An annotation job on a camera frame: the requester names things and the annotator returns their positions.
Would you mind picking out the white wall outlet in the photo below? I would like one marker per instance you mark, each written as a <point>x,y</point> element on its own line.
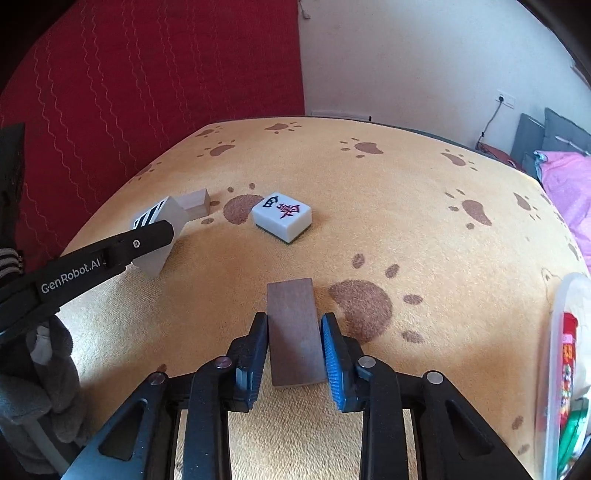
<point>504,99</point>

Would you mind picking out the white mahjong tile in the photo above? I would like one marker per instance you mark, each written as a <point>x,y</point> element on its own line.
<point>281,214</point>

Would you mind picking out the pink duvet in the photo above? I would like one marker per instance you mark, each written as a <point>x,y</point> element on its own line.
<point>572,194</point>

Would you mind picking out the light blue pillow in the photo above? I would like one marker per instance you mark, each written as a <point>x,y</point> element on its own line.
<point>539,161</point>

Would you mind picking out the clear plastic container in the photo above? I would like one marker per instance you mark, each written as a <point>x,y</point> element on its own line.
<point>549,392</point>

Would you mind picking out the green white packet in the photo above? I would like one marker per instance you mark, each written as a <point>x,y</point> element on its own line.
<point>572,429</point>

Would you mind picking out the red curtain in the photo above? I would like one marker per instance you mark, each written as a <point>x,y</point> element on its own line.
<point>161,92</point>

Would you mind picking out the person's left hand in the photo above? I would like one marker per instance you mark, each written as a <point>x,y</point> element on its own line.
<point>46,383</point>

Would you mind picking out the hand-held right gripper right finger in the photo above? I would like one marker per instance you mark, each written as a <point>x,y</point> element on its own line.
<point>334,364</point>

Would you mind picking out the light wooden block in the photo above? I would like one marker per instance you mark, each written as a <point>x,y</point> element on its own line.
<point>196,203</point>

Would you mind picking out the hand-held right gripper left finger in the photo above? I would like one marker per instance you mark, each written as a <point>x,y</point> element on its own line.
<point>256,355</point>

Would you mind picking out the dark brown wooden block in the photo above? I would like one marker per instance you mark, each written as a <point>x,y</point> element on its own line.
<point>295,332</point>

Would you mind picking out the red cloth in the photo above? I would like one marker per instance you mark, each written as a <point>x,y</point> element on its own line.
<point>496,152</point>

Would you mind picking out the red printed packet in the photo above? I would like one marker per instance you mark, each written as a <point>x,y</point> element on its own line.
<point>569,360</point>

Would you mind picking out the zebra striped triangular block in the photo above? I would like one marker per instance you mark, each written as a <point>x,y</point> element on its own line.
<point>175,212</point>

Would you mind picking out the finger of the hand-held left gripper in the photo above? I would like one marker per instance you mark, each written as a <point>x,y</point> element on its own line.
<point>147,240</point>

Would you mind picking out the yellow paw-print blanket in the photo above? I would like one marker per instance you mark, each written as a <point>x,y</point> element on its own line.
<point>415,207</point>

